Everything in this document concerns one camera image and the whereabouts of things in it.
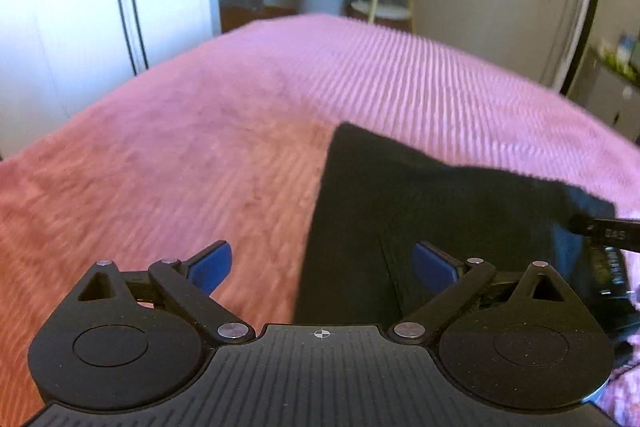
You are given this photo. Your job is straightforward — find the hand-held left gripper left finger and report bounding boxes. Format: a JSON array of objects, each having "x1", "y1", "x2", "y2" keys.
[{"x1": 67, "y1": 240, "x2": 256, "y2": 346}]

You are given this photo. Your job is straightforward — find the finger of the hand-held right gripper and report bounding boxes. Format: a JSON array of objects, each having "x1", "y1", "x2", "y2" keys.
[{"x1": 569, "y1": 214, "x2": 640, "y2": 254}]

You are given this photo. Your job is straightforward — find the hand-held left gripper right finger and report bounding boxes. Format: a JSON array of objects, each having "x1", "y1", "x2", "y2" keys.
[{"x1": 388, "y1": 242, "x2": 576, "y2": 346}]

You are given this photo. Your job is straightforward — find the light blue bottle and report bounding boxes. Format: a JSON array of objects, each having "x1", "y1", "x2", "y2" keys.
[{"x1": 618, "y1": 34, "x2": 638, "y2": 64}]

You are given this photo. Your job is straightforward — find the green leafy decoration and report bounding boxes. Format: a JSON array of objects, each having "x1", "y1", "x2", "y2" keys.
[{"x1": 600, "y1": 47, "x2": 632, "y2": 72}]

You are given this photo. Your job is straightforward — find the grey dresser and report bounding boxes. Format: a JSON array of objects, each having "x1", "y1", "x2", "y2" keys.
[{"x1": 570, "y1": 49, "x2": 640, "y2": 138}]

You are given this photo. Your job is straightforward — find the white wardrobe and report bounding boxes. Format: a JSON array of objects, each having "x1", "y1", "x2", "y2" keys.
[{"x1": 0, "y1": 0, "x2": 222, "y2": 160}]

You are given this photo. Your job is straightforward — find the pink ribbed blanket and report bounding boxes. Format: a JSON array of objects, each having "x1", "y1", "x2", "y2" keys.
[{"x1": 0, "y1": 13, "x2": 640, "y2": 427}]

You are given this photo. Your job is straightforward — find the black pants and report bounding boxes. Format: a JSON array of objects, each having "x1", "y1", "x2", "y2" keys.
[{"x1": 292, "y1": 122, "x2": 619, "y2": 329}]

